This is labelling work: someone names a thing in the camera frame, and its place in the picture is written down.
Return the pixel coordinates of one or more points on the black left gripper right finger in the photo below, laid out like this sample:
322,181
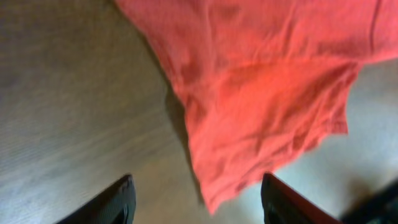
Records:
283,205

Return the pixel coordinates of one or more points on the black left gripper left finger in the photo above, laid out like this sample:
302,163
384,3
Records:
114,205

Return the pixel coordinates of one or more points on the red printed t-shirt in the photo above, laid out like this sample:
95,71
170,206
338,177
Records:
261,81

